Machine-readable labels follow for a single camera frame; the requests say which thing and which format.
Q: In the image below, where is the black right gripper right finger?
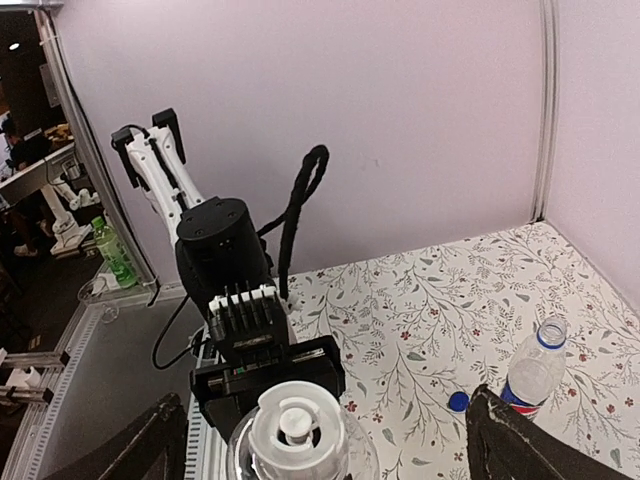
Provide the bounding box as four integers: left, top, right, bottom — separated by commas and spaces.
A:
465, 384, 626, 480

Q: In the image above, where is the left wrist camera on white mount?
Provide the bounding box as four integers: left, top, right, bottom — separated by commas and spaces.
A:
207, 284, 301, 369

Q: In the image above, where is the blue bottle cap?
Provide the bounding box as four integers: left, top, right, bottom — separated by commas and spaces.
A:
447, 391, 470, 413

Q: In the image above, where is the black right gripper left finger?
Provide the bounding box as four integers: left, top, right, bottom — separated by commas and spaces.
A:
49, 393, 187, 479

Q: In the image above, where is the floral patterned table mat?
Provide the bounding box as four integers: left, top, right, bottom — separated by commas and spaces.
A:
289, 223, 639, 479

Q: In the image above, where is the aluminium corner post left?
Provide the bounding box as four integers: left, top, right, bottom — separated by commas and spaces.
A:
530, 0, 560, 223

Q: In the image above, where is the clear plastic cup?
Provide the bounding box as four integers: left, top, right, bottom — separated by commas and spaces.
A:
77, 277, 119, 324

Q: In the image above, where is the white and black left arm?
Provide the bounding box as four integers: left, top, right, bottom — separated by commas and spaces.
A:
111, 109, 345, 439

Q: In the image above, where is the green tea bottle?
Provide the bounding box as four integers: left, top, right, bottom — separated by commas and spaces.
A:
91, 216, 137, 289

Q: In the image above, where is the white bottle cap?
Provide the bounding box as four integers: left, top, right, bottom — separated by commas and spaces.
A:
248, 381, 349, 479

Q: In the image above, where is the clear Pepsi plastic bottle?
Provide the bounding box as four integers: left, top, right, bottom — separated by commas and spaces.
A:
500, 316, 567, 421

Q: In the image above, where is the black braided left camera cable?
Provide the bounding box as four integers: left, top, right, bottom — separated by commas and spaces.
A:
254, 144, 331, 301

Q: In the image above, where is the person in black shirt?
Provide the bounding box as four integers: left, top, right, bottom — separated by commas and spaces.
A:
1, 116, 55, 257

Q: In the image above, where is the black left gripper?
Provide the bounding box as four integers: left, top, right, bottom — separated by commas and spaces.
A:
190, 335, 346, 440

